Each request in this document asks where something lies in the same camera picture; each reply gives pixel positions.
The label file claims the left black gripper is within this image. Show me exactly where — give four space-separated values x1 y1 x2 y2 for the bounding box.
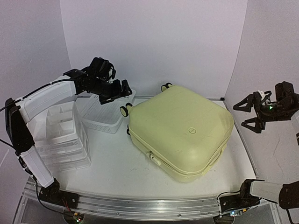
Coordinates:
87 77 132 105

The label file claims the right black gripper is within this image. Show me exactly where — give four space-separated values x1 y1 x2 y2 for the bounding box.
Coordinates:
233 94 290 133

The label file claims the pale yellow hard-shell suitcase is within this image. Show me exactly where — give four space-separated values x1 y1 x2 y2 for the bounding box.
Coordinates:
120 83 234 182

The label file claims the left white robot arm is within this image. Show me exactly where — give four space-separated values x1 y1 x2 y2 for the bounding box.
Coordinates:
3 57 132 204

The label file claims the white perforated plastic basket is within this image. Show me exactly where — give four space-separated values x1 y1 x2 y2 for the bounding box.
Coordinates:
76 90 136 134

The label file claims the white plastic drawer organizer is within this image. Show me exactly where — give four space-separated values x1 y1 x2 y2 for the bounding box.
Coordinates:
30 101 91 172

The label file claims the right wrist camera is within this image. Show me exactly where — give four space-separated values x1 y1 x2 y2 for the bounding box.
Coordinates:
257 90 272 105

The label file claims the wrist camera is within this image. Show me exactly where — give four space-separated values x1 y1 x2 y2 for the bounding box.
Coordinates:
102 67 116 84
257 90 272 105

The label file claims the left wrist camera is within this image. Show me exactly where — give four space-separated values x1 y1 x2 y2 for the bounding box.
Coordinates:
102 67 116 84

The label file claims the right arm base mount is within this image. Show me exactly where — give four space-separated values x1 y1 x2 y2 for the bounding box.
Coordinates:
216 179 260 215

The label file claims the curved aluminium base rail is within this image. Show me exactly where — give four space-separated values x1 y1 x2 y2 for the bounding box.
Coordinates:
14 176 281 224

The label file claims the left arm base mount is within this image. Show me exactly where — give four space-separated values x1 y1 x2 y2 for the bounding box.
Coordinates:
38 178 79 209

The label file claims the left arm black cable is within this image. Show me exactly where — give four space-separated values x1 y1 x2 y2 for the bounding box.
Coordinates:
0 79 78 210

